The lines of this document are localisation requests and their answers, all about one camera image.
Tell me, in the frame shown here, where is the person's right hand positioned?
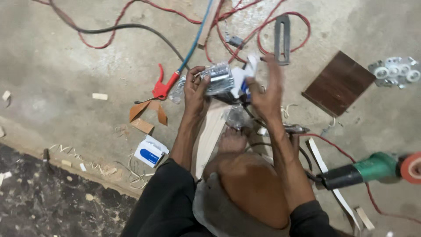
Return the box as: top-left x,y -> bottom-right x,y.
246,54 -> 285,124

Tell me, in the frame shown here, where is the person's left hand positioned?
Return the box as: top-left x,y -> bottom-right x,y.
183,66 -> 211,116

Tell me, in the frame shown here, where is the clear bag of metal hardware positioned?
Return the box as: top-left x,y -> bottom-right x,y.
178,62 -> 236,104

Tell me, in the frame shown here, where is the white and blue carton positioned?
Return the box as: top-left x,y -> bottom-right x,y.
230,55 -> 261,100

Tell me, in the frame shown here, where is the grey metal plane blade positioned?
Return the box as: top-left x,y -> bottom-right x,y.
274,14 -> 292,66

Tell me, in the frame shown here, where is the red air blow gun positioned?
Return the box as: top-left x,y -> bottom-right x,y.
134,63 -> 181,104

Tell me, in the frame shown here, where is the grey plug connector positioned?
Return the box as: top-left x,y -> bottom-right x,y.
225,32 -> 244,49

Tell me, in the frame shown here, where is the light wooden strip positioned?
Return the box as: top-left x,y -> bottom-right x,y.
197,0 -> 225,50

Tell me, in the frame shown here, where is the empty clear plastic bag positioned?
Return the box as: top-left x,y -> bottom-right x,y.
222,105 -> 255,131

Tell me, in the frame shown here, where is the metal hand tool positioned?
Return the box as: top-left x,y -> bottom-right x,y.
257,122 -> 310,136

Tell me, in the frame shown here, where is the pale wooden plank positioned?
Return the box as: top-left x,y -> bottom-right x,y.
192,105 -> 232,180

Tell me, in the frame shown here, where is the dark brown laminate board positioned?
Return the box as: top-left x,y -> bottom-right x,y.
301,51 -> 377,118

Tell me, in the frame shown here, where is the torn brown cardboard piece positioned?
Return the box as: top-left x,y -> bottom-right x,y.
129,100 -> 168,134

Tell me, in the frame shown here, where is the small white and blue box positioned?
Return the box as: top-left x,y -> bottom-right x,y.
134,134 -> 170,169

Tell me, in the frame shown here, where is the white edge band strip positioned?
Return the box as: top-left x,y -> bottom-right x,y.
305,138 -> 362,235

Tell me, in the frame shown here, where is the person's bare right leg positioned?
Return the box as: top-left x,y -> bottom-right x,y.
202,127 -> 291,230

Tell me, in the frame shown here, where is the pile of white roller fittings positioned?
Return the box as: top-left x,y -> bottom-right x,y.
368,56 -> 421,90

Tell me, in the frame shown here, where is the person's black trouser leg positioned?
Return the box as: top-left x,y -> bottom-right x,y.
120,158 -> 216,237

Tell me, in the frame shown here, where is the green and black angle grinder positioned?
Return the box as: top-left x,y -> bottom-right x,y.
315,151 -> 403,191

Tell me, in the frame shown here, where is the orange round disc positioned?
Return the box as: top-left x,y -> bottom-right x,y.
399,151 -> 421,185

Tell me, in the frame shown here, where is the blue air hose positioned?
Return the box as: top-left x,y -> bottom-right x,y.
177,0 -> 215,74

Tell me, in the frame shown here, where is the red electric cable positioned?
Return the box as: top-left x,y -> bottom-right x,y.
33,0 -> 421,225

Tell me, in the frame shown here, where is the black hose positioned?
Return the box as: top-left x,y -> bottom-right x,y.
49,0 -> 191,70

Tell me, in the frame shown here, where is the black grinder cable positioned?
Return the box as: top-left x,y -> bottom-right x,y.
244,105 -> 318,181

